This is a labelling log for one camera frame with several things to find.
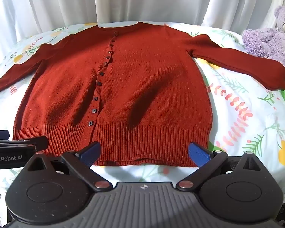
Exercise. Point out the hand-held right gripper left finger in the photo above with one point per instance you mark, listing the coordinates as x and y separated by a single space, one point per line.
91 153

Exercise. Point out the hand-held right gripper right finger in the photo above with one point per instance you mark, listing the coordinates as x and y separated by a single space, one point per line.
197 153

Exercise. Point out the red knit cardigan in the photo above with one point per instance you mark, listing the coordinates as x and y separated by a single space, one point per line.
137 83

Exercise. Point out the floral bed sheet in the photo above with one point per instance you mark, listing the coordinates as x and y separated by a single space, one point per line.
242 123

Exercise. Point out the purple teddy bear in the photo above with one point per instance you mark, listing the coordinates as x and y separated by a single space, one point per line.
263 42

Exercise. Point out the white curtain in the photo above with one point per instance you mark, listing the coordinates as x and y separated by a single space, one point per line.
133 0

